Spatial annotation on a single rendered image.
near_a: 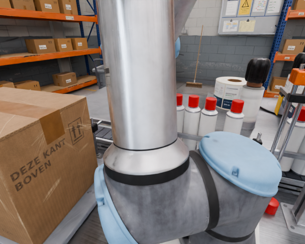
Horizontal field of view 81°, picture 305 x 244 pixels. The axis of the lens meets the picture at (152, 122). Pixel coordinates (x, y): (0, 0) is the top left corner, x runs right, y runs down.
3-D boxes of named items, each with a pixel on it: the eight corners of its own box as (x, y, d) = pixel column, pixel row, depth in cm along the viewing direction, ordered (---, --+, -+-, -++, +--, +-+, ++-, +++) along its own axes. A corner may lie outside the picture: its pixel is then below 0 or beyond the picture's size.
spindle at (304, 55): (294, 104, 105) (313, 52, 92) (299, 110, 97) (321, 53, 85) (276, 102, 108) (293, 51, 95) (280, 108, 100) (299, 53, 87)
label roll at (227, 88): (213, 109, 102) (217, 83, 96) (211, 98, 119) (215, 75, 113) (251, 112, 98) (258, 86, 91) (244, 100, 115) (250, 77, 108)
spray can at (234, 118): (233, 153, 64) (247, 99, 55) (234, 162, 60) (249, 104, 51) (218, 150, 66) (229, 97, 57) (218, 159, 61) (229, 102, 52)
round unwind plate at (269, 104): (309, 102, 111) (309, 100, 111) (333, 123, 85) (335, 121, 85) (253, 97, 121) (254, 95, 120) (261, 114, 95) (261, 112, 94)
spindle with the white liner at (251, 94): (253, 122, 86) (271, 56, 73) (255, 131, 79) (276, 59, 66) (233, 120, 89) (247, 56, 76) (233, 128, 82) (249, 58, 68)
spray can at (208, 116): (211, 150, 66) (220, 96, 57) (210, 158, 62) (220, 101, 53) (196, 147, 68) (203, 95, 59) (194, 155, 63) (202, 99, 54)
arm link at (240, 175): (277, 228, 29) (315, 167, 22) (201, 251, 26) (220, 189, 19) (231, 174, 39) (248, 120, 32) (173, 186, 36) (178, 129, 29)
